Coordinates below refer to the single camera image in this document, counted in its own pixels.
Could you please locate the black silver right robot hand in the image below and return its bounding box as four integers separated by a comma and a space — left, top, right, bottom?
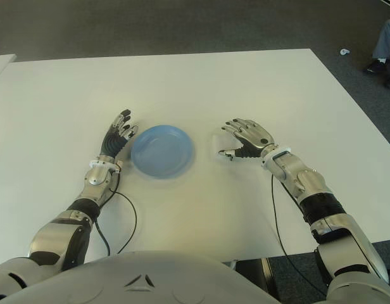
217, 118, 277, 159

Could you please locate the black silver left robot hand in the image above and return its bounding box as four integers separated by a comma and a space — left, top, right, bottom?
99, 109, 140, 158

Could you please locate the white charger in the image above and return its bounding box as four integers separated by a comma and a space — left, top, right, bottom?
210, 132, 239, 156

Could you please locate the blue plastic plate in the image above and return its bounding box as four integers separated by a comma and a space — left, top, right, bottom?
130, 125, 196, 181

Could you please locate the grey robot torso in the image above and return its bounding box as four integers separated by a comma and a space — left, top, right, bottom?
1, 250, 280, 304

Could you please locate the black shoe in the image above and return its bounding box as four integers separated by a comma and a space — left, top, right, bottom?
365, 60, 389, 75

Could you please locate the white side table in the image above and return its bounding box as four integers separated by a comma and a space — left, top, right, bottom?
0, 53, 18, 84

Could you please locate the dark metal table leg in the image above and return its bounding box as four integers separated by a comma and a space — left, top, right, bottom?
223, 258, 281, 304

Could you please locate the person's leg in jeans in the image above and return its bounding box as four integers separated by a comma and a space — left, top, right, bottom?
371, 17, 390, 61

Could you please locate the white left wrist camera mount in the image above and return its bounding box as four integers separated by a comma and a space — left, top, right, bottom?
89, 159, 122, 172

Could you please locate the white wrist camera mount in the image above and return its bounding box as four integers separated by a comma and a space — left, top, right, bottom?
89, 159, 122, 172
261, 146, 293, 166

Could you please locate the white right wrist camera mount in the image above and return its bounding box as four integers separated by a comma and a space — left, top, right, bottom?
261, 146, 293, 166

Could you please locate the thin black left wrist cable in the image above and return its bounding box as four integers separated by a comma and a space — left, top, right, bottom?
110, 189, 138, 254

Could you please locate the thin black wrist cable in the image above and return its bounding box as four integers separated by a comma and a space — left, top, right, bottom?
270, 173, 329, 298
110, 189, 138, 254

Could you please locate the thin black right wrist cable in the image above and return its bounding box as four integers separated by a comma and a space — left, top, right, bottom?
270, 173, 329, 298

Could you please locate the thick dark left arm cable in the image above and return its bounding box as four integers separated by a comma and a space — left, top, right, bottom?
94, 221, 112, 256

